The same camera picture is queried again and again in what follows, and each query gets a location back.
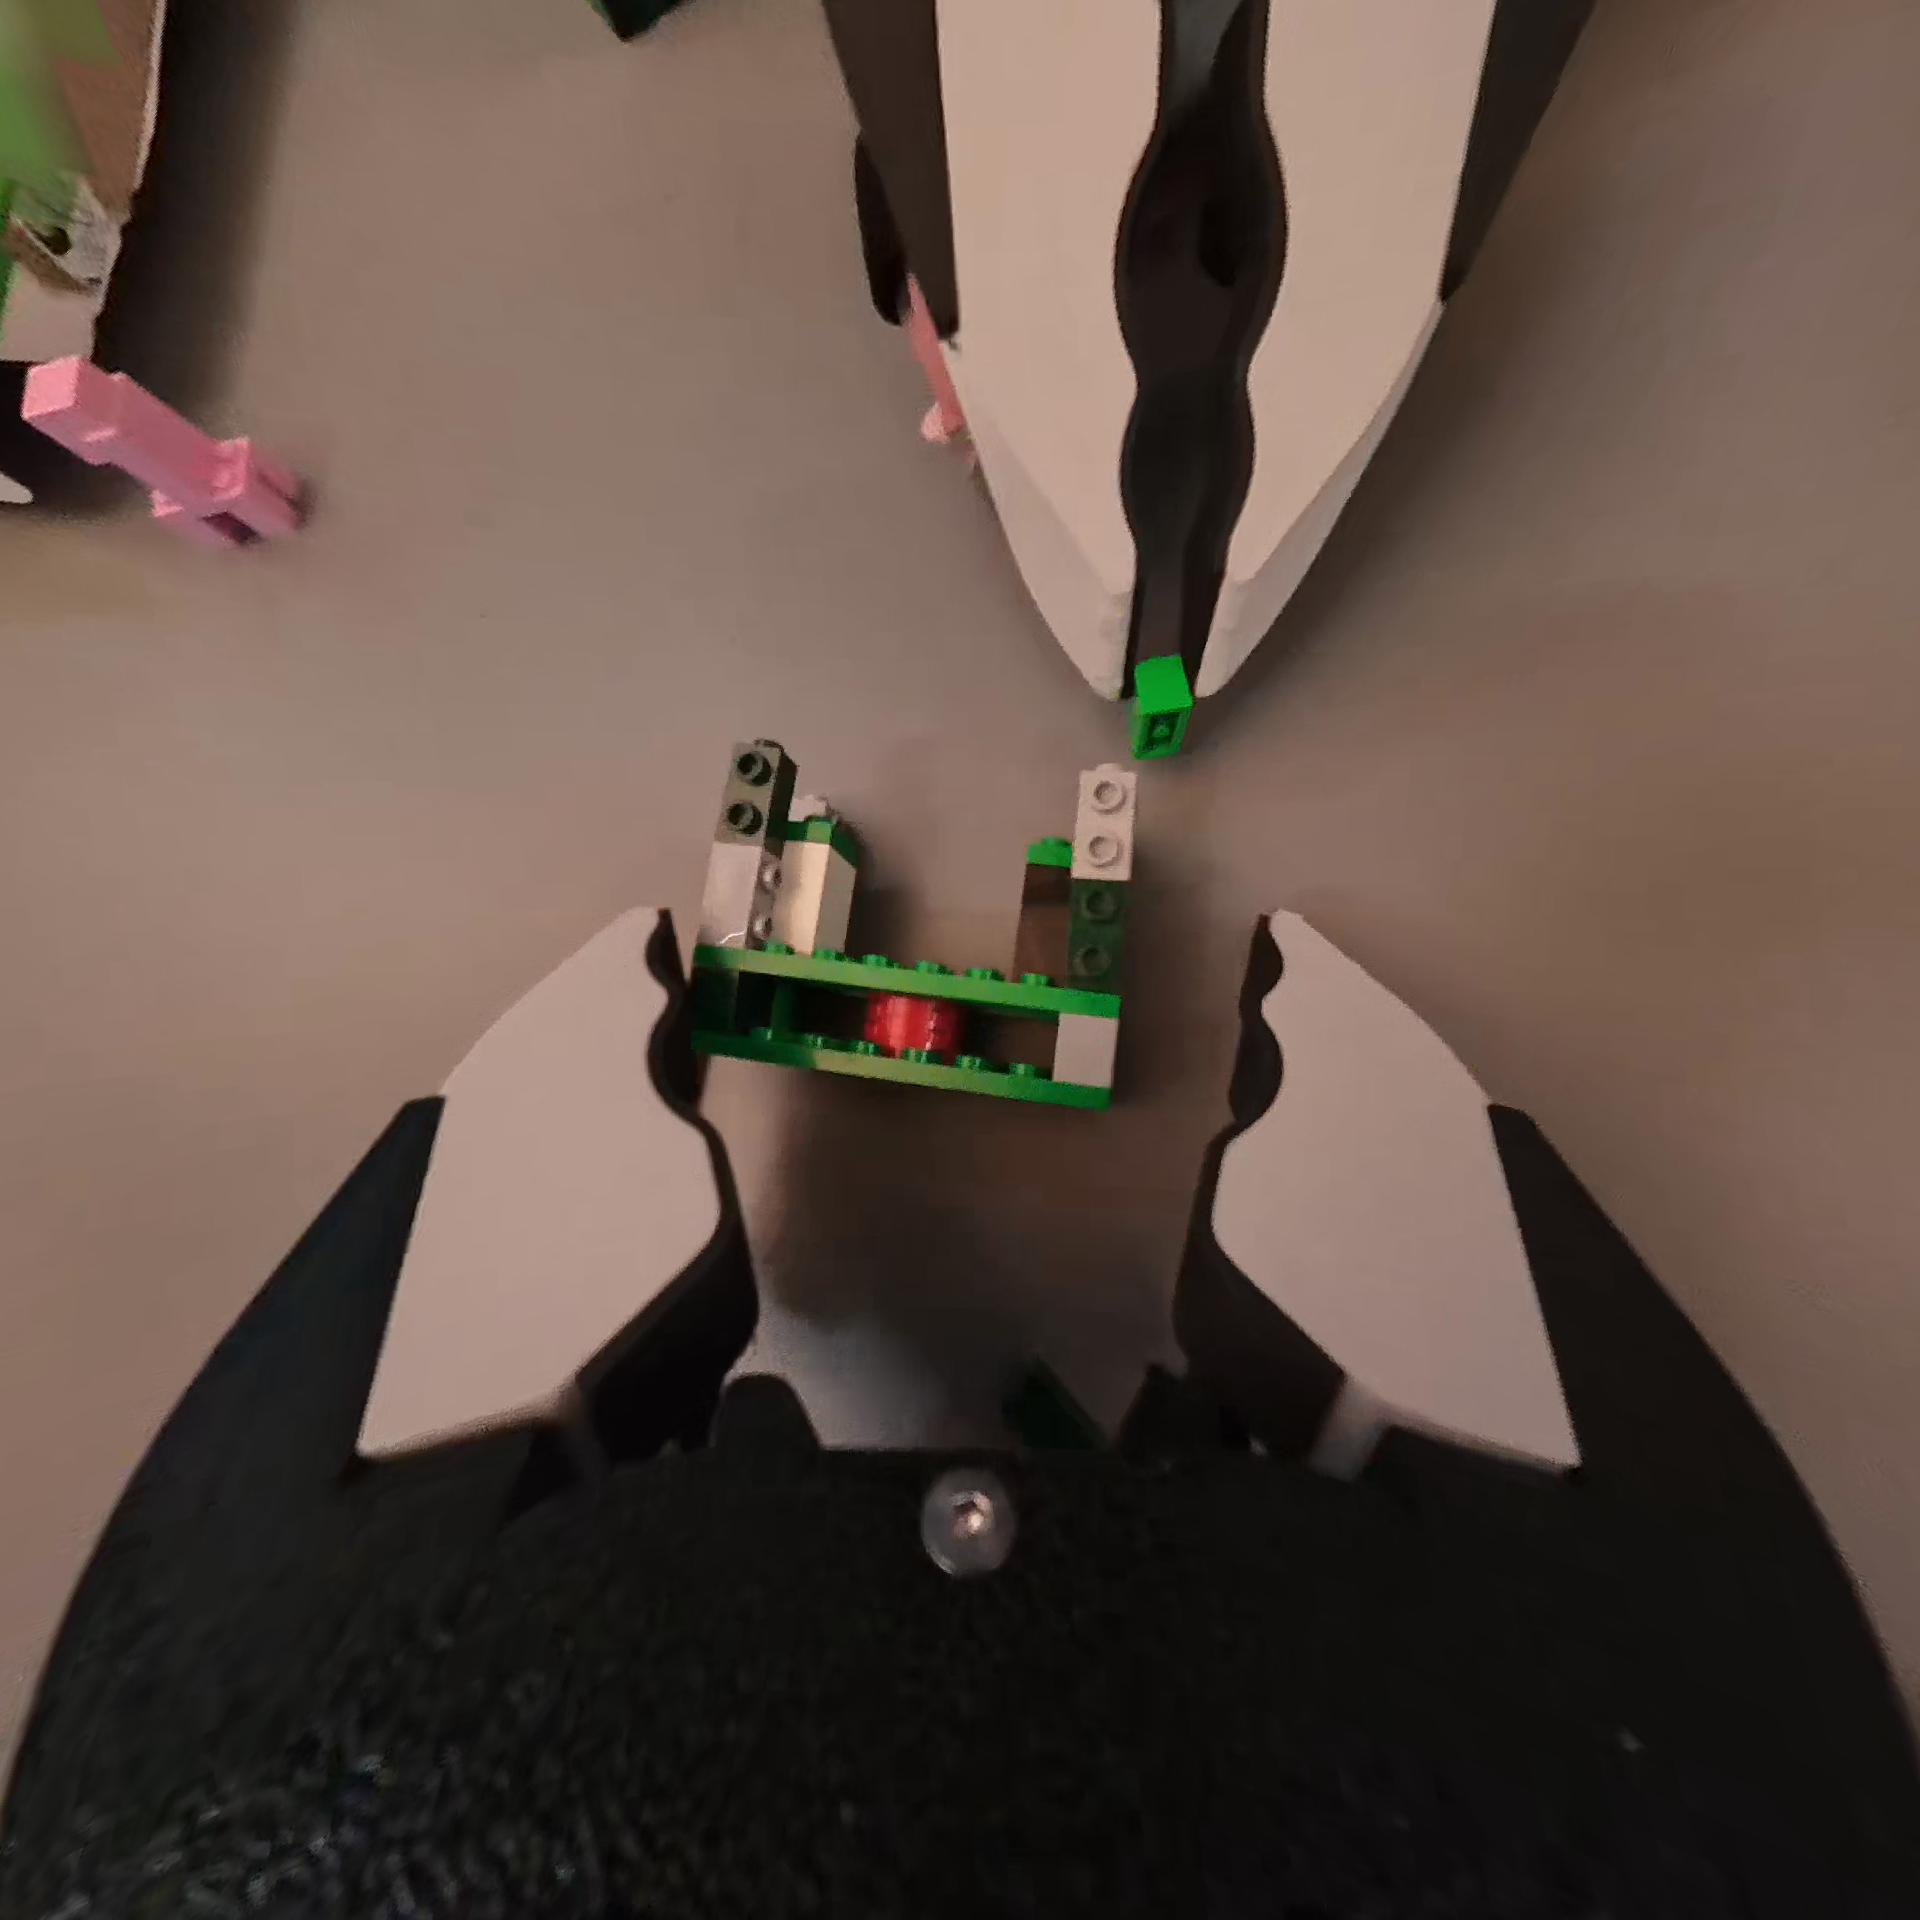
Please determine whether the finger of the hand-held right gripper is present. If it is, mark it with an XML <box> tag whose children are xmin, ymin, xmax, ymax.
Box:
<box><xmin>1179</xmin><ymin>0</ymin><xmax>1506</xmax><ymax>700</ymax></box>
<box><xmin>933</xmin><ymin>0</ymin><xmax>1207</xmax><ymax>705</ymax></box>

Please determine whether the pink lego piece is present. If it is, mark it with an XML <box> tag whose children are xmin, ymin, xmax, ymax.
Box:
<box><xmin>904</xmin><ymin>276</ymin><xmax>973</xmax><ymax>446</ymax></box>

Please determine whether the green lego set box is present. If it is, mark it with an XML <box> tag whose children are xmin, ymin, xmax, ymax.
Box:
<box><xmin>0</xmin><ymin>0</ymin><xmax>171</xmax><ymax>365</ymax></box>

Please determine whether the green and grey lego build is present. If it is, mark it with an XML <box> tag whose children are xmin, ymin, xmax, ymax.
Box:
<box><xmin>690</xmin><ymin>738</ymin><xmax>1139</xmax><ymax>1116</ymax></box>

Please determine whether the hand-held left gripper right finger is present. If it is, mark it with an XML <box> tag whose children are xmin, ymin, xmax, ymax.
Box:
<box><xmin>1177</xmin><ymin>904</ymin><xmax>1581</xmax><ymax>1484</ymax></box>

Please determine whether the pink lego pig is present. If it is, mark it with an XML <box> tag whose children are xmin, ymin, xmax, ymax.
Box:
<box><xmin>23</xmin><ymin>356</ymin><xmax>313</xmax><ymax>545</ymax></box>

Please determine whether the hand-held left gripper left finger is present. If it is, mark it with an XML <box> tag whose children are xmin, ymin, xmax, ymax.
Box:
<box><xmin>359</xmin><ymin>904</ymin><xmax>757</xmax><ymax>1470</ymax></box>

